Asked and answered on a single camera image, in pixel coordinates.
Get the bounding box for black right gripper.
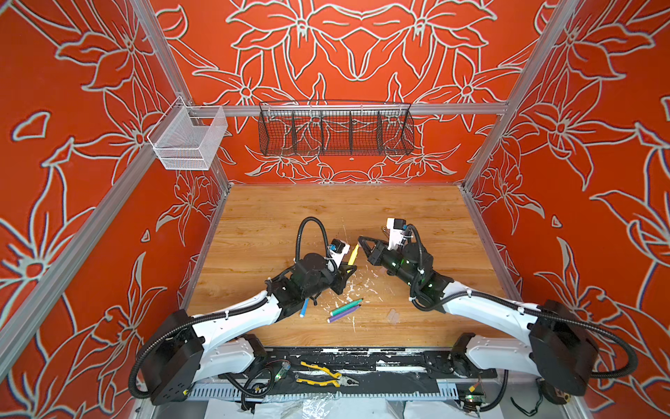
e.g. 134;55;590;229
358;235;420;291

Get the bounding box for blue marker pen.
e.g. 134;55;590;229
299;299;310;318

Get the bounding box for yellow highlighter pen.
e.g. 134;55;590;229
347;244;359;266

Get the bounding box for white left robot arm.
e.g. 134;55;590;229
127;216;356;406

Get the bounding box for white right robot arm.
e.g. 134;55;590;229
358;225;639;396

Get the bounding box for purple marker pen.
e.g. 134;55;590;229
327;306;360;323

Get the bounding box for green marker pen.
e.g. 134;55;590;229
330;299;364;317

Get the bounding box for clear pen cap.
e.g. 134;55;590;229
387;309;400;325

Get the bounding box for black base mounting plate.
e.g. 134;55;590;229
234;347;502;391

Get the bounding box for right black tape measure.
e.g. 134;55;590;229
537;378;572;406

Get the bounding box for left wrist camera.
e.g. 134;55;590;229
328;238;351;268

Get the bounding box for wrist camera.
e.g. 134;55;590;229
328;238;351;268
386;218;407;251

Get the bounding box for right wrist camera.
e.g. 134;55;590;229
386;218;407;251

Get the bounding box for yellow handled pliers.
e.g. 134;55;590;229
295;361;359;389

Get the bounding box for grey slotted cable duct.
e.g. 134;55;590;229
187;382;459;403

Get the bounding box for black wire mesh basket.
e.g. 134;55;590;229
258;100;415;157

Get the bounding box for white wire mesh basket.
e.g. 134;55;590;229
148;97;229;170

